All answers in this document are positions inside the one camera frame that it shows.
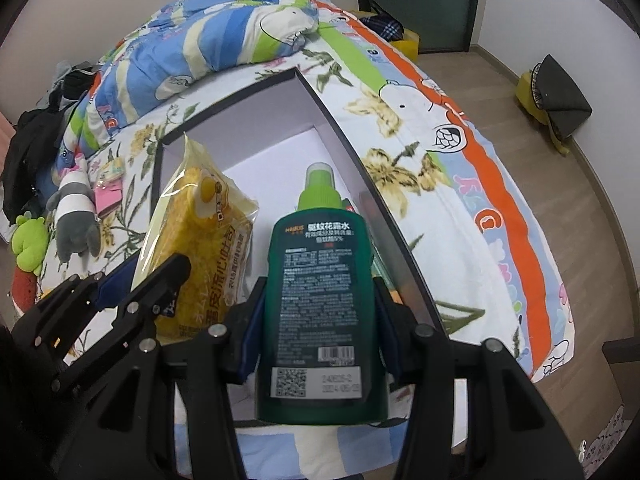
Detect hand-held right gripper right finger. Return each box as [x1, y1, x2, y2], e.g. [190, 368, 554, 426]
[374, 276, 587, 480]

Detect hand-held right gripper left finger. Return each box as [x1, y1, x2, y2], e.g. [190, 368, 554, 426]
[47, 276, 269, 480]

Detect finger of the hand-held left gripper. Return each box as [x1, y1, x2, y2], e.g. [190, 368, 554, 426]
[30, 252, 193, 361]
[32, 260, 138, 322]

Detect yellow bread packet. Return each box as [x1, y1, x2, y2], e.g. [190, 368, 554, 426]
[137, 132, 261, 346]

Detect green spray bottle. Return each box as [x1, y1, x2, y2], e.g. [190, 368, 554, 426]
[255, 161, 388, 426]

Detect black cardboard box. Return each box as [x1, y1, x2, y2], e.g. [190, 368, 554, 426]
[150, 66, 443, 428]

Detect grey white plush toy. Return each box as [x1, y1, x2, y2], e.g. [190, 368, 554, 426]
[47, 162, 101, 263]

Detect red plush toy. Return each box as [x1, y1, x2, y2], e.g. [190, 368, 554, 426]
[10, 265, 41, 313]

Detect pink packet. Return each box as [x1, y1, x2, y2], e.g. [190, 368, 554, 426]
[95, 182, 123, 218]

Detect green frog plush toy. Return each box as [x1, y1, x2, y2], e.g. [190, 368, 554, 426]
[12, 212, 48, 276]

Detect clear packet with yellow box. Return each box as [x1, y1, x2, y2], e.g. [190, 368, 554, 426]
[97, 157, 126, 183]

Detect black jacket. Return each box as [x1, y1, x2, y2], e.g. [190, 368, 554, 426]
[2, 67, 96, 223]

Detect grey clothing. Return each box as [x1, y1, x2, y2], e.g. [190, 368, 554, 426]
[47, 60, 86, 106]

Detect striped cartoon quilt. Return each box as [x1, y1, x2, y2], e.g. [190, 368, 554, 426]
[52, 0, 323, 158]

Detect dark brown furniture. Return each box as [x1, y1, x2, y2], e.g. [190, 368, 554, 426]
[602, 337, 640, 411]

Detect floral cloth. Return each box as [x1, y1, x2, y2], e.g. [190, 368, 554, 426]
[580, 400, 631, 480]

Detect yellow bag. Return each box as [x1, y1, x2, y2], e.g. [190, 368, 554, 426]
[392, 30, 421, 61]
[517, 67, 571, 156]

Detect dark plaid clothing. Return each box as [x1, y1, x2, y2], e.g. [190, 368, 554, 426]
[367, 0, 406, 41]

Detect frosted glass door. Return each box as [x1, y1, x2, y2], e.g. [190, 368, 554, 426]
[354, 0, 485, 55]

